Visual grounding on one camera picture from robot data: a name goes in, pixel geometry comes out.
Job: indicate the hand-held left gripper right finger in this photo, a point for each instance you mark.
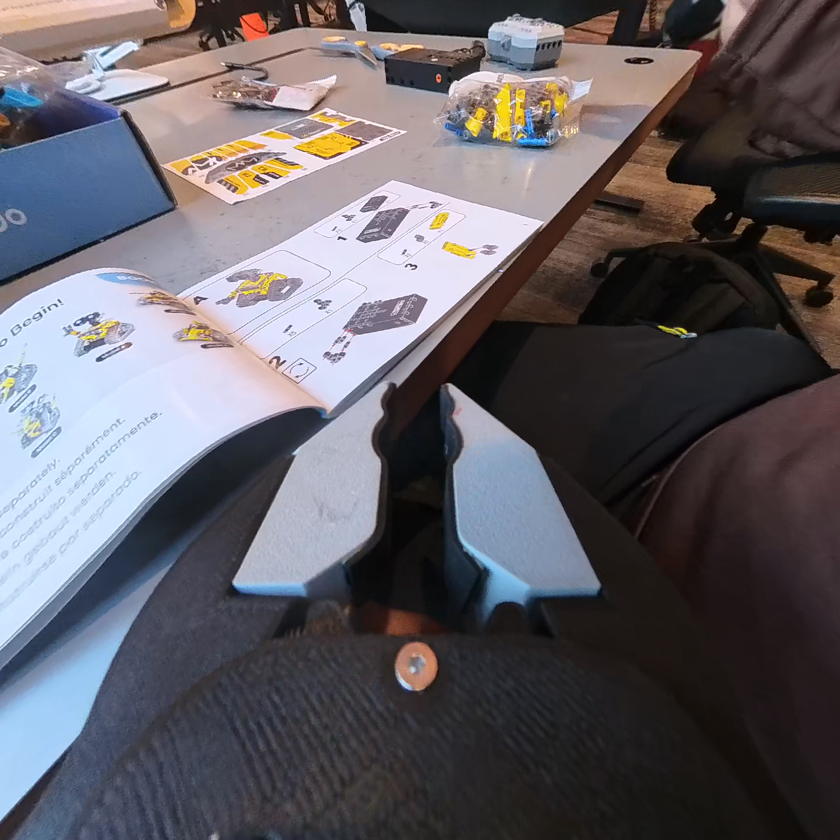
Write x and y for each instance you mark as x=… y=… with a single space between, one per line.
x=518 y=518

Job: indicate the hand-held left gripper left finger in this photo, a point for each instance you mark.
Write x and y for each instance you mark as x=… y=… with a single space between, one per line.
x=321 y=512

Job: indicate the white instruction booklet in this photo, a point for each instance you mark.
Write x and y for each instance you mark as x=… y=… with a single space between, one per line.
x=197 y=394

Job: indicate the black backpack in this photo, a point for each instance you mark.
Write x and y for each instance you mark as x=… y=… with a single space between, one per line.
x=623 y=380

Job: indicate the person's leg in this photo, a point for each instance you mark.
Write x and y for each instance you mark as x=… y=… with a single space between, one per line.
x=754 y=558

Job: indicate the yellow black sticker sheet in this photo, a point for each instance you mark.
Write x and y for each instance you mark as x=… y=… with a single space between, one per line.
x=275 y=157

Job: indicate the blue cardboard box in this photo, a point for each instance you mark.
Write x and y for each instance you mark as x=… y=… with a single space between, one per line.
x=72 y=197

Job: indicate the bag of yellow blue parts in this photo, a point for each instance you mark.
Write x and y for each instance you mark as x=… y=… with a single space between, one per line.
x=512 y=108

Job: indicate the black office chair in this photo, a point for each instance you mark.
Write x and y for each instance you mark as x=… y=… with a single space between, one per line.
x=774 y=190

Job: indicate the small bag of dark parts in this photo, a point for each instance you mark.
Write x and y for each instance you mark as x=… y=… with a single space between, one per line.
x=262 y=93

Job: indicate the black electronic box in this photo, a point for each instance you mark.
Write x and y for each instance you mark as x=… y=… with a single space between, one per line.
x=426 y=69

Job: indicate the yellow blue brick separator tool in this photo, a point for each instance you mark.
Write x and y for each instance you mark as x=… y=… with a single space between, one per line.
x=367 y=49

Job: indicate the white plastic stand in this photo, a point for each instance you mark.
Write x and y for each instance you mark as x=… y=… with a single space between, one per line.
x=124 y=82

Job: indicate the grey motor hub block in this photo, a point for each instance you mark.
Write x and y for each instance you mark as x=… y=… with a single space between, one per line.
x=525 y=43

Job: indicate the crumpled clear plastic bags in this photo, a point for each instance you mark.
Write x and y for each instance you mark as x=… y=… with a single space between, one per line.
x=39 y=98

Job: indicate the grey jacket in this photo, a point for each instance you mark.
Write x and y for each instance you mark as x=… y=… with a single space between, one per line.
x=781 y=72

